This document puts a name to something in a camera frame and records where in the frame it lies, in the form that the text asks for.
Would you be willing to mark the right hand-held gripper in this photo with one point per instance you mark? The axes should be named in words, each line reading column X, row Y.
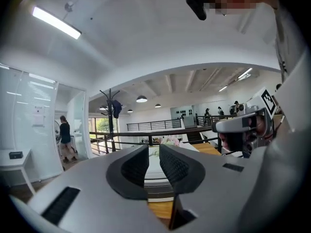
column 255, row 110

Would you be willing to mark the black head-worn camera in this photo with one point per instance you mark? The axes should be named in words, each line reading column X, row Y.
column 196, row 2

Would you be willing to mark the small black box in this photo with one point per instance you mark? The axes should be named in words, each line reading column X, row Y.
column 16, row 155

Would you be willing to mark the long ceiling light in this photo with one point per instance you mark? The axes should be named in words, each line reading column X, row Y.
column 57, row 22

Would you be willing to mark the black dome pendant lamp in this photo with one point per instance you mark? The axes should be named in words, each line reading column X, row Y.
column 158, row 105
column 141, row 99
column 130, row 111
column 103, row 108

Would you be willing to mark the frosted glass partition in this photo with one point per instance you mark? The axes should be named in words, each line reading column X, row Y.
column 26, row 120

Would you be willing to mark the dark hanging jacket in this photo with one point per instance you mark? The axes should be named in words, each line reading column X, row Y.
column 117, row 108

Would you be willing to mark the person's white shirt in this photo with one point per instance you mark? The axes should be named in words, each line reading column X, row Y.
column 289, row 40

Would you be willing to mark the wooden table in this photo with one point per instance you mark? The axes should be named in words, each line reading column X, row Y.
column 206, row 148

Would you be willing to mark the dark wooden handrail railing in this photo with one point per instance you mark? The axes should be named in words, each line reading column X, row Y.
column 136, row 134

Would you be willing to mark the paper notice on glass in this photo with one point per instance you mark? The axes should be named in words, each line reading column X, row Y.
column 39, row 116

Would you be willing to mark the ceiling smoke detector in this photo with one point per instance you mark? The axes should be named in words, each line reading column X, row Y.
column 68, row 6

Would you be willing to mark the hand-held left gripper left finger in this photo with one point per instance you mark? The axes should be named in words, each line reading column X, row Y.
column 92, row 183

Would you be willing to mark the white side table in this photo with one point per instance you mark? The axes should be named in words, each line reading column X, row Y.
column 12, row 162

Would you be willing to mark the black metal balcony railing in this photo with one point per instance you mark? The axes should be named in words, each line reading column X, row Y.
column 155, row 124

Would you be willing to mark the white toaster oven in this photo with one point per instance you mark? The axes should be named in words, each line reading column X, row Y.
column 155, row 169

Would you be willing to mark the black coat rack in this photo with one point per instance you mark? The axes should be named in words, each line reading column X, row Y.
column 110, row 130

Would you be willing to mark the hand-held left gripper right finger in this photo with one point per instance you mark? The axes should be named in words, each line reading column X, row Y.
column 213, row 186

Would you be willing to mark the pink flower bouquet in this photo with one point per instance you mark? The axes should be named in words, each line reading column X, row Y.
column 172, row 140

